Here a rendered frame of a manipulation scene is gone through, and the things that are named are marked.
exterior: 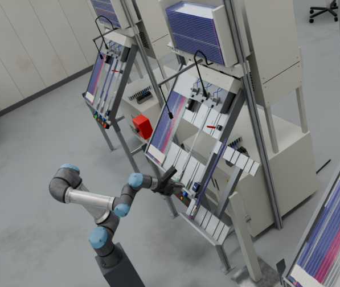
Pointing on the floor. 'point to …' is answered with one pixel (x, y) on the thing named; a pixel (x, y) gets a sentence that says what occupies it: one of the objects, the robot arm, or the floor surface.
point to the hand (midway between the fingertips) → (183, 184)
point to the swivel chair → (324, 10)
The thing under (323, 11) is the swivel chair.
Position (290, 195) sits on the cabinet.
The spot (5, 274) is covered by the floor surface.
